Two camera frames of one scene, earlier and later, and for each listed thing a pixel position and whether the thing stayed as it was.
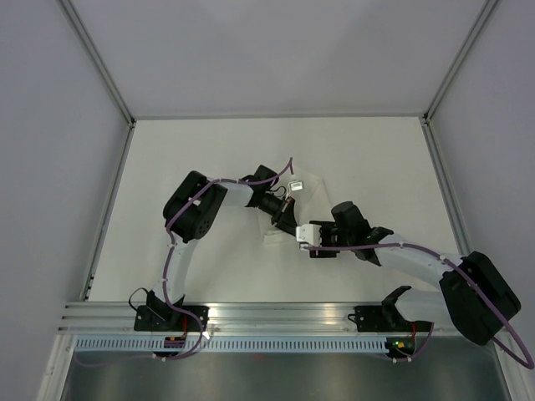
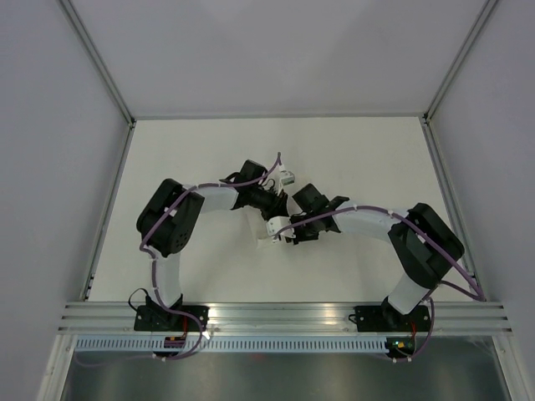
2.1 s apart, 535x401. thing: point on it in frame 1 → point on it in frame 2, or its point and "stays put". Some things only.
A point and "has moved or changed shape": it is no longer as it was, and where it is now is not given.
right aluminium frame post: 480,22 stays put
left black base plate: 170,318 stays put
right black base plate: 387,318 stays put
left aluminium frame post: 101,60 stays put
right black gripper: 326,225 → 300,238
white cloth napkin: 312,204 has moved or changed shape
